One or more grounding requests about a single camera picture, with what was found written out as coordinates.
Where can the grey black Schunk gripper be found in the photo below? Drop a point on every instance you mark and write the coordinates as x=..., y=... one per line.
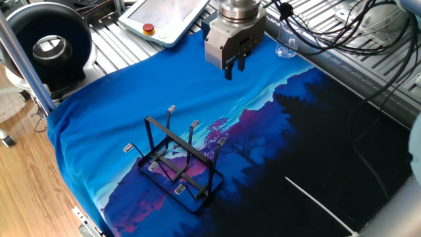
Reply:
x=237, y=39

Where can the silver UR5 robot arm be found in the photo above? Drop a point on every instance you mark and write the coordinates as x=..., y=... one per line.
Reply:
x=238, y=10

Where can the black metal cup rack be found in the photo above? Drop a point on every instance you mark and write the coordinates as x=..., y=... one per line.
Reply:
x=179, y=139

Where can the blue landscape printed cloth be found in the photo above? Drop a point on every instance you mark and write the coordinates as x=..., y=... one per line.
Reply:
x=164, y=85

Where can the white teach pendant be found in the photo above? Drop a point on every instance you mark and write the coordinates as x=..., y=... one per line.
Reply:
x=154, y=19

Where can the white rounded device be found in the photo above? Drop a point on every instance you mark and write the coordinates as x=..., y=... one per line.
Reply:
x=391, y=16

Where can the black round fan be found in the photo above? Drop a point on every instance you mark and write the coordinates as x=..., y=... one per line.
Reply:
x=29, y=29

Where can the chair caster wheel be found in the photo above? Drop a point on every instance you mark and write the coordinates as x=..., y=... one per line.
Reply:
x=7, y=138

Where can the bluish aluminium post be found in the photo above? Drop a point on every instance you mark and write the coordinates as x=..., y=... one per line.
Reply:
x=29, y=72

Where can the metal table bracket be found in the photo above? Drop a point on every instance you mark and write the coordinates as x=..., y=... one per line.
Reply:
x=84, y=224

